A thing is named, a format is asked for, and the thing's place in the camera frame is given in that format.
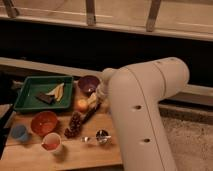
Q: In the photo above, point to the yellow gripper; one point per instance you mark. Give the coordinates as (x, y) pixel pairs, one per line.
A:
(92, 99)

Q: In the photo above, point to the dark handled brush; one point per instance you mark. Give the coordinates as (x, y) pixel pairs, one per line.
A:
(90, 113)

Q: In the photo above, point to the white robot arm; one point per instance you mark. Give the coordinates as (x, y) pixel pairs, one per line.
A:
(134, 92)

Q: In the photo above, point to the purple bowl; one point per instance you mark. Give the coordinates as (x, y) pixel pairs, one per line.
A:
(88, 84)

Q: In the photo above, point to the orange colander bowl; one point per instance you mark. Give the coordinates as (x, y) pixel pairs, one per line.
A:
(44, 122)

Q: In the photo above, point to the orange fruit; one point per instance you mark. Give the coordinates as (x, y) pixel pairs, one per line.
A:
(81, 105)

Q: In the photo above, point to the red grape bunch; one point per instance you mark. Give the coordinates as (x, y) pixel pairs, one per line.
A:
(75, 126)

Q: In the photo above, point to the yellow banana piece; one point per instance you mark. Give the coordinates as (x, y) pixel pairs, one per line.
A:
(57, 92)

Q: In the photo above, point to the wooden table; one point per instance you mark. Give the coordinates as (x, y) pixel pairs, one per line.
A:
(75, 154)

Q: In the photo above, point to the small metal cup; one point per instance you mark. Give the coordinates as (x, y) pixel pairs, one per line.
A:
(101, 133)

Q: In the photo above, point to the metal spoon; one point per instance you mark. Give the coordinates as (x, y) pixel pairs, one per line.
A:
(87, 139)

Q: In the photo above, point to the dark chocolate bar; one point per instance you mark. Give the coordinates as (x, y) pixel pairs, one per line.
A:
(48, 99)

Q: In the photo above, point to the green plastic tray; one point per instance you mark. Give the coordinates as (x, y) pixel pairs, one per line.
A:
(33, 85)

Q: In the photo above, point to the white pink cup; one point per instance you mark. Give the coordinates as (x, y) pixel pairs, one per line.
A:
(52, 143)

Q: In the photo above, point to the blue cup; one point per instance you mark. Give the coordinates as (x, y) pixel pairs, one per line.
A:
(20, 133)

